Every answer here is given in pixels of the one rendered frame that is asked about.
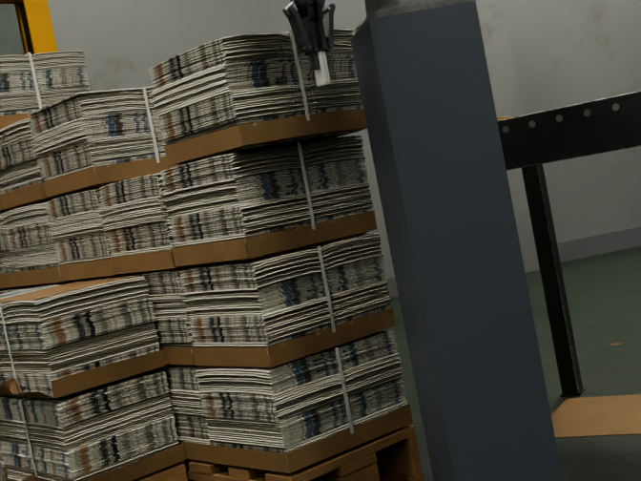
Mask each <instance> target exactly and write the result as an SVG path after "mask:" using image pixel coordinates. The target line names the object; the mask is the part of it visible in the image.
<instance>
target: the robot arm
mask: <svg viewBox="0 0 641 481"><path fill-rule="evenodd" d="M364 1H365V10H366V18H365V20H364V21H363V23H362V24H360V25H359V26H358V27H357V28H356V29H355V31H356V32H357V31H358V30H359V29H360V28H361V27H362V26H363V25H364V24H365V23H366V22H367V21H368V20H369V19H372V18H378V17H384V16H389V15H395V14H400V13H406V12H412V11H417V10H428V9H434V8H438V7H444V6H450V5H456V4H462V3H467V2H473V1H475V2H476V0H364ZM335 8H336V6H335V4H334V3H332V4H329V3H328V2H326V1H325V0H290V4H289V5H288V6H287V7H285V8H283V9H282V11H283V13H284V14H285V15H286V17H287V18H288V20H289V23H290V25H291V28H292V31H293V33H294V35H295V38H296V40H297V43H298V45H299V48H300V51H301V52H306V54H305V55H306V56H308V55H309V57H310V62H311V67H312V70H314V72H315V77H316V82H317V87H318V88H321V87H325V86H328V85H331V80H330V75H329V71H328V68H329V61H328V55H327V52H329V51H330V50H331V49H333V48H334V11H335Z"/></svg>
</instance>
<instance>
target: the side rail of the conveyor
mask: <svg viewBox="0 0 641 481"><path fill-rule="evenodd" d="M497 121H498V126H499V132H500V137H501V142H502V147H503V153H504V158H505V164H506V168H507V170H512V169H518V168H523V167H528V166H533V165H539V164H544V163H550V162H554V161H559V160H565V159H570V158H576V157H585V156H590V155H596V154H601V153H606V152H611V151H617V150H622V149H628V148H632V147H637V146H641V91H638V92H633V93H628V94H620V95H616V96H611V97H607V98H602V99H597V100H592V101H589V102H584V103H579V104H574V105H569V106H566V107H561V108H556V109H551V110H547V111H542V112H538V113H533V114H529V115H520V116H515V117H512V118H507V119H502V120H497Z"/></svg>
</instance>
